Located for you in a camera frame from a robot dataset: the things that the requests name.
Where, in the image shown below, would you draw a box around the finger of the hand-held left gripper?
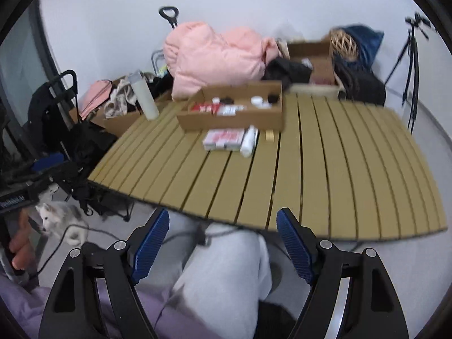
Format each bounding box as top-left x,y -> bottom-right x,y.
32,153 -> 67,171
35,165 -> 81,194

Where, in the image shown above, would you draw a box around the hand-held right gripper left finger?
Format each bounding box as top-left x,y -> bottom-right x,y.
38,208 -> 171,339

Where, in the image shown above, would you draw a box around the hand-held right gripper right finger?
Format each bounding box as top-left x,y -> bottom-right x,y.
276,208 -> 410,339

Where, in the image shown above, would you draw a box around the small white bottle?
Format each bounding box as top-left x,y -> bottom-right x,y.
240,125 -> 258,158

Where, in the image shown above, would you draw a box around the pink white packet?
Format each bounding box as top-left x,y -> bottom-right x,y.
202,129 -> 247,152

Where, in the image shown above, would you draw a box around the shallow cardboard tray box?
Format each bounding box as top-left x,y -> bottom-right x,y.
177,81 -> 285,132

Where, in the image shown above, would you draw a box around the red rectangular box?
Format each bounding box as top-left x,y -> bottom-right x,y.
189,102 -> 221,114

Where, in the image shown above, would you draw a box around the person's left hand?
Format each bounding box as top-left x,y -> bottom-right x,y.
9,214 -> 35,273

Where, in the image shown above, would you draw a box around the white dog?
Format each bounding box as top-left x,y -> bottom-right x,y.
35,201 -> 90,246

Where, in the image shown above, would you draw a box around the black clothes pile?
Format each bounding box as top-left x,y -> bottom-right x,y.
67,120 -> 138,216

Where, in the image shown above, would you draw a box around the black stroller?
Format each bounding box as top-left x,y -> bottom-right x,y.
27,70 -> 78,156

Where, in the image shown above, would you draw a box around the person's grey trousers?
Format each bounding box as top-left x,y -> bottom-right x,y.
164,210 -> 274,339

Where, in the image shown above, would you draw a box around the large cardboard box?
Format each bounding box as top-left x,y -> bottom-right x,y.
69,79 -> 173,138

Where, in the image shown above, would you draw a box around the pink bag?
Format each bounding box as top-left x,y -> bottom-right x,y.
79,79 -> 114,121

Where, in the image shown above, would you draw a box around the beige clothes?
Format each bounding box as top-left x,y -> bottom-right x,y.
104,78 -> 140,119

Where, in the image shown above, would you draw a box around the person's purple jacket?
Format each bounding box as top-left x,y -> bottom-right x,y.
0,275 -> 198,339

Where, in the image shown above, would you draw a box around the white thermos bottle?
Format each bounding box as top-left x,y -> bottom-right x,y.
129,71 -> 160,121

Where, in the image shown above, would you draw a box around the black backpack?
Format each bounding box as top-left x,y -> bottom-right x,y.
334,58 -> 386,106

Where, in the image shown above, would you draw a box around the open cardboard box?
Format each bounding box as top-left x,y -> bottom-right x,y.
287,40 -> 340,86

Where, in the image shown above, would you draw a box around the pink down jacket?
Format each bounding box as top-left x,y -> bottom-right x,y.
163,21 -> 283,100

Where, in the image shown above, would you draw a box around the wicker ball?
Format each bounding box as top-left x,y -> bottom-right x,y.
329,29 -> 359,60

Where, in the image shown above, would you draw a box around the black tripod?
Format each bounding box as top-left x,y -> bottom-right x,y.
384,30 -> 421,133

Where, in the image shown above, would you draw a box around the black cable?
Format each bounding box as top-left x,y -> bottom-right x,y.
35,224 -> 212,279

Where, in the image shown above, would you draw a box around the black cart handle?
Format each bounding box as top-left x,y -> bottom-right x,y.
159,6 -> 179,29

